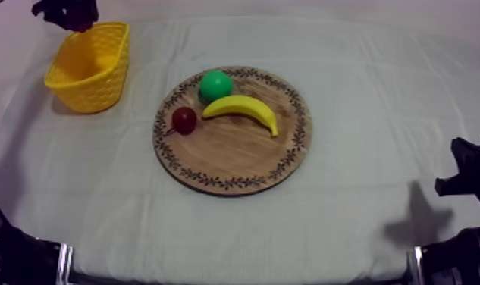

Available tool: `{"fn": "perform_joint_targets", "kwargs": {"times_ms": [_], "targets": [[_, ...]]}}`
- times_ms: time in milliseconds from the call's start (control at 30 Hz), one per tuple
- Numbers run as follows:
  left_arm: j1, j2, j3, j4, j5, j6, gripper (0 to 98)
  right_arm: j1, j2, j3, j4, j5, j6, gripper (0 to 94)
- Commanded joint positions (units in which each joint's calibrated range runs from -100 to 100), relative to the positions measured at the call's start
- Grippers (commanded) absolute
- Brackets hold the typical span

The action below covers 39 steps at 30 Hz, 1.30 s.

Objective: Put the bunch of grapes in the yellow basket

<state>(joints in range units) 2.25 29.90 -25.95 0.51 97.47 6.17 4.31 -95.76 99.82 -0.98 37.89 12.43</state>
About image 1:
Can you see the yellow plastic basket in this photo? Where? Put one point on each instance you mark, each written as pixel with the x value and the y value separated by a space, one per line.
pixel 89 67

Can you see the round wooden board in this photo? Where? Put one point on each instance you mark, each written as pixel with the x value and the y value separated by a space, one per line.
pixel 239 159

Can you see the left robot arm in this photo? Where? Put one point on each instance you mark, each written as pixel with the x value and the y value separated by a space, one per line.
pixel 20 258

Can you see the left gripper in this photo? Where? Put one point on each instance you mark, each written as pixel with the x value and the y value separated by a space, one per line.
pixel 52 8

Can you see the green toy pear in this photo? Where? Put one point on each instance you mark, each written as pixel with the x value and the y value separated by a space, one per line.
pixel 215 84

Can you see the small red fruit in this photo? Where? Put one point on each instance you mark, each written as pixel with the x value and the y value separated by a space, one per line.
pixel 184 120

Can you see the yellow toy banana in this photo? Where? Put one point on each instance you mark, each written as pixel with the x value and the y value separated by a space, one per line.
pixel 243 106

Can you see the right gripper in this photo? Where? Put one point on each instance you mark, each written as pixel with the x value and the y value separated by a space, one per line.
pixel 472 171

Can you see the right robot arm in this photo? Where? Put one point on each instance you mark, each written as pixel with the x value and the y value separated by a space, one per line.
pixel 458 258

